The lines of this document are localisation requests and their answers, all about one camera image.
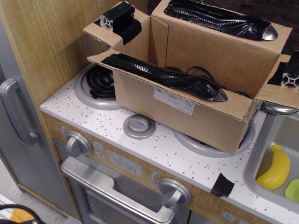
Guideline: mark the brown cardboard box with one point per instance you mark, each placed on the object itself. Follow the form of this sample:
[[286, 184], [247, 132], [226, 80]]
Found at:
[[242, 66]]

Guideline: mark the grey round top knob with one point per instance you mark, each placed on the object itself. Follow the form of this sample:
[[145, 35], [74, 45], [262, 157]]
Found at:
[[139, 127]]

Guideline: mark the taped spoon on front flap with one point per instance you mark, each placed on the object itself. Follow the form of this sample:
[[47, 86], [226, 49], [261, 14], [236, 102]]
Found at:
[[200, 86]]

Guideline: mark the taped spoon on flap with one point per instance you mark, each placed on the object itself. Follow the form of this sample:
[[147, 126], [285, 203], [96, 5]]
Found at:
[[200, 86], [231, 23]]

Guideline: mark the oven clock display panel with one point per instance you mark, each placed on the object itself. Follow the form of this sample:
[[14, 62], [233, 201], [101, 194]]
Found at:
[[125, 163]]

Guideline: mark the black coil left burner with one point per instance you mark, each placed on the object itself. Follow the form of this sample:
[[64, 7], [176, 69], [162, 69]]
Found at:
[[94, 86]]

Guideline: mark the grey left oven knob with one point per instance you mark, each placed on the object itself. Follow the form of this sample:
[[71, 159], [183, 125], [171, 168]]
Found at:
[[77, 144]]

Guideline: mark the grey oven knob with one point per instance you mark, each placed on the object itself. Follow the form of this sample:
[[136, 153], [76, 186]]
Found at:
[[174, 193], [77, 144]]

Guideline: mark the grey right oven knob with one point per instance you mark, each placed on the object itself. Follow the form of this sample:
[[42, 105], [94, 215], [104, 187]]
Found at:
[[174, 193]]

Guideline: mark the taped aluminium profile left flap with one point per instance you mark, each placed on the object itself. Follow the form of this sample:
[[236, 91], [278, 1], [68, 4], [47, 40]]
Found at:
[[120, 20]]

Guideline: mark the taped aluminium profile flap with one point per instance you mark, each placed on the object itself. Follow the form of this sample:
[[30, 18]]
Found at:
[[287, 73], [120, 20]]

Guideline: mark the black tape piece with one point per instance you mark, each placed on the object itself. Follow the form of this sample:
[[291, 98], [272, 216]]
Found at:
[[222, 186]]

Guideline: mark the taped spoon on back flap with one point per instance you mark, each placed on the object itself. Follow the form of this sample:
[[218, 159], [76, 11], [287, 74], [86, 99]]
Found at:
[[231, 23]]

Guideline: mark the steel pot lid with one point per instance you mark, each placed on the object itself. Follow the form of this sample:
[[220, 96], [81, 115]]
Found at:
[[278, 109]]

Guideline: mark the grey toy fridge door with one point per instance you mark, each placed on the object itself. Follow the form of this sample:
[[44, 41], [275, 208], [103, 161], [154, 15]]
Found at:
[[33, 167]]

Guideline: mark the silver sink basin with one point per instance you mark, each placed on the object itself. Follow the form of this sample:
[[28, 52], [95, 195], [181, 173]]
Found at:
[[283, 131]]

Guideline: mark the yellow toy banana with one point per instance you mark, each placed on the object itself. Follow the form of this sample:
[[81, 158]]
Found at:
[[278, 172]]

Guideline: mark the taped aluminium profile right flap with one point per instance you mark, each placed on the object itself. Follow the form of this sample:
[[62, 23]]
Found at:
[[287, 73]]

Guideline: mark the green toy piece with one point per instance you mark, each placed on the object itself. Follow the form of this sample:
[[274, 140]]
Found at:
[[292, 190]]

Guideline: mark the orange object bottom left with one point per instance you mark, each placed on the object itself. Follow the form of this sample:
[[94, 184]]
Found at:
[[19, 216]]

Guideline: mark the silver oven door handle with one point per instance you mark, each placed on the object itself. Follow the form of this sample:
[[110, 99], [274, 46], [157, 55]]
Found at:
[[99, 202]]

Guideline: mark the grey fridge door handle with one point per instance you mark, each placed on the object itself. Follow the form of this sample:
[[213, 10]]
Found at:
[[8, 90]]

